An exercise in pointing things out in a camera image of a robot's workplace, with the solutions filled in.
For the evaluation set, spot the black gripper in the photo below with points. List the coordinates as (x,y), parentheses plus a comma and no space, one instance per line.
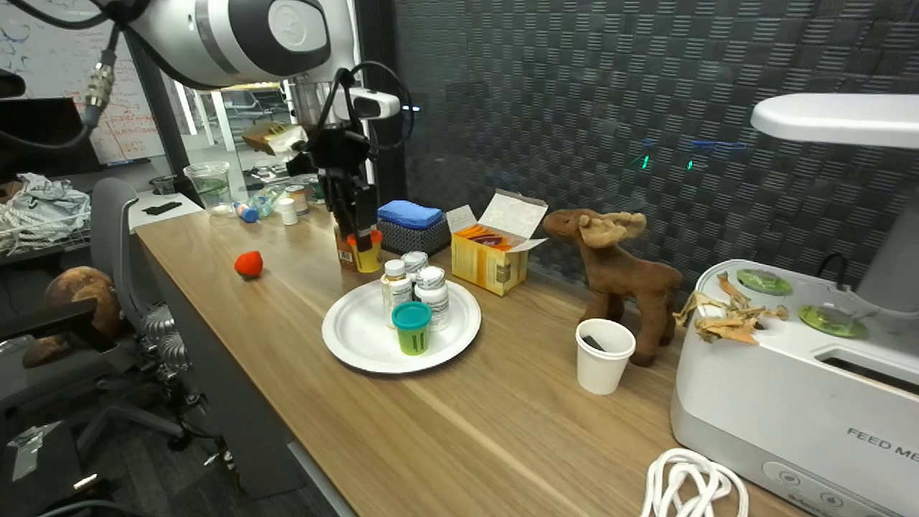
(339,156)

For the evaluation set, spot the yellow tub orange lid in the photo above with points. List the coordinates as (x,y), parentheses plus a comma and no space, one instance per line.
(365,251)

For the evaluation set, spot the white pill bottle blue label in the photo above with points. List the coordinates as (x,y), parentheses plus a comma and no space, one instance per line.
(415,264)

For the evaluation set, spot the white pill bottle front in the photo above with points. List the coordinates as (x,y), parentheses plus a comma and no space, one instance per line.
(395,285)

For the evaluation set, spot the small white pill bottle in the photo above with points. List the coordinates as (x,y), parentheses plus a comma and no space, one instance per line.
(431,289)

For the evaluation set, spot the white paper plate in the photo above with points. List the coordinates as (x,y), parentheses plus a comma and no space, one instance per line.
(359,335)

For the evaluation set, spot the spice jar orange lid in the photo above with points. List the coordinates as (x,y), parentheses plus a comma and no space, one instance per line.
(346,261)

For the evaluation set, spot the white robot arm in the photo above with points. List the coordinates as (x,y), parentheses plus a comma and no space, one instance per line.
(214,45)

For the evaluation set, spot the red strawberry toy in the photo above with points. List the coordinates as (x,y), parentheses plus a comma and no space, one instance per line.
(251,265)

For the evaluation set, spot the blue folded cloth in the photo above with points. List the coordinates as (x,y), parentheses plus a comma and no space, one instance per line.
(408,213)

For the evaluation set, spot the grey basket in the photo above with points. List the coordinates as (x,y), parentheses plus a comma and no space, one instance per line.
(402,239)

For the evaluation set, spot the yellow open cardboard box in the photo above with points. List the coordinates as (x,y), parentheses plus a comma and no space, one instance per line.
(492,248)

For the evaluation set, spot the white paper cup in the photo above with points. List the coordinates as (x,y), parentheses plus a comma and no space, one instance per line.
(601,355)

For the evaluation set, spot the black office chair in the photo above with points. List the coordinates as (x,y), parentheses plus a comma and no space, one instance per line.
(92,328)

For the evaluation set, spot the brown plush moose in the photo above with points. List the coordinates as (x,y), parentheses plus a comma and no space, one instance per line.
(613,274)

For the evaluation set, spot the white planter appliance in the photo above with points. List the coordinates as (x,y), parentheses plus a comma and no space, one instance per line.
(802,390)

